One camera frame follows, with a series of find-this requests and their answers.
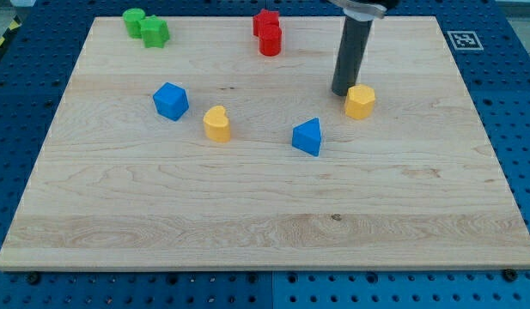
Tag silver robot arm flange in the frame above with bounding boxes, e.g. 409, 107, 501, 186
328, 0, 399, 21

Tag yellow heart block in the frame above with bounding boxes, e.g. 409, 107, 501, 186
203, 105, 231, 142

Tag blue triangle block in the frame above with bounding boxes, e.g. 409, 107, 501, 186
291, 118, 321, 156

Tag light wooden board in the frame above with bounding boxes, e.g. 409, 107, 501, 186
0, 16, 530, 272

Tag yellow hexagon block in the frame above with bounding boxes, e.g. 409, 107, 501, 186
344, 84, 375, 119

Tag blue cube block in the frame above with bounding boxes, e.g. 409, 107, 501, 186
152, 82, 189, 121

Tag red cylinder block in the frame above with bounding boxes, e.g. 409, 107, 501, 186
259, 24, 283, 57

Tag red star block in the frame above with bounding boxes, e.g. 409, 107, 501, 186
253, 9, 280, 37

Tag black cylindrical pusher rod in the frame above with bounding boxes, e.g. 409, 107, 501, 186
332, 17, 373, 96

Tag green cylinder block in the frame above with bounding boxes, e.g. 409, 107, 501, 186
122, 8, 146, 39

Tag white fiducial marker tag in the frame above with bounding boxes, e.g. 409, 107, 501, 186
447, 30, 484, 51

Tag black bolt left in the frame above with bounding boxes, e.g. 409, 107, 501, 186
25, 272, 41, 285

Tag black bolt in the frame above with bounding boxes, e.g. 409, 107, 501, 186
25, 272, 41, 285
502, 269, 519, 282

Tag black bolt right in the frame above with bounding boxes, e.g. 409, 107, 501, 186
502, 269, 519, 282

